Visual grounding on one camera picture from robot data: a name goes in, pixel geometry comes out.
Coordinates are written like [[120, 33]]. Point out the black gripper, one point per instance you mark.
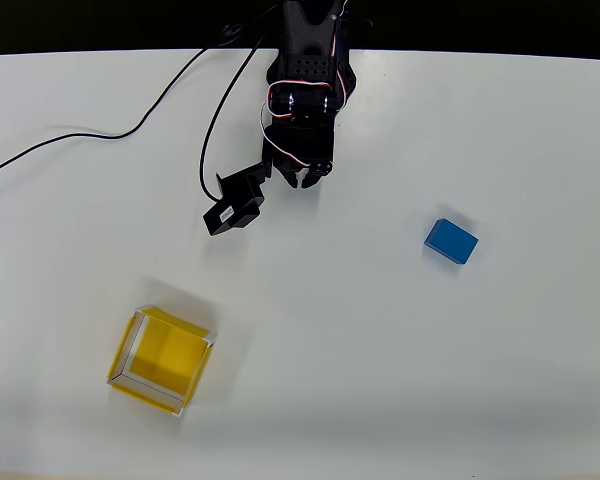
[[300, 161]]

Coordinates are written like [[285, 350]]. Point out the blue rectangular block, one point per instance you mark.
[[451, 241]]

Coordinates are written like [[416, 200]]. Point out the yellow open box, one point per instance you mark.
[[172, 357]]

